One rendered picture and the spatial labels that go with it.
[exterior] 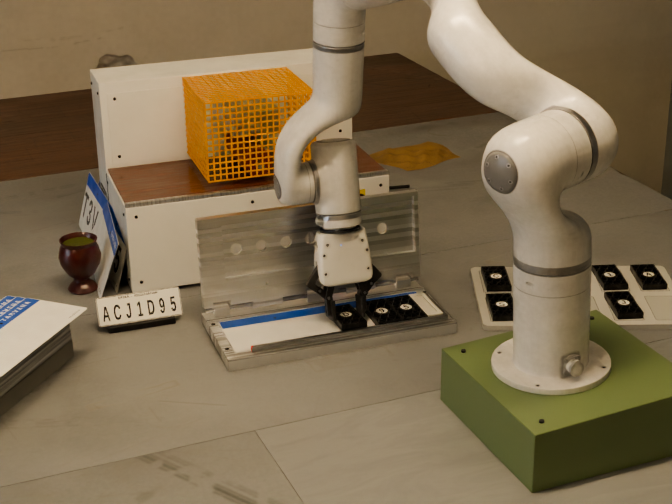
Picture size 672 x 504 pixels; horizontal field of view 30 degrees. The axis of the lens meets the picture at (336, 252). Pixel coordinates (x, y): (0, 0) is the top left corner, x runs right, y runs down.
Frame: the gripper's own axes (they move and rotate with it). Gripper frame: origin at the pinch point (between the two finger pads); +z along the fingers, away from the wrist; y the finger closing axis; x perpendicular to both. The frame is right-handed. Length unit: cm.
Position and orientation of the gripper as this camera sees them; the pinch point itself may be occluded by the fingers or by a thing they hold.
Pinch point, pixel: (346, 308)
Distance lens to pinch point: 234.3
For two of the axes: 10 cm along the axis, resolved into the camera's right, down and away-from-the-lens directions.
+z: 0.8, 9.8, 2.1
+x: -3.1, -1.7, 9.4
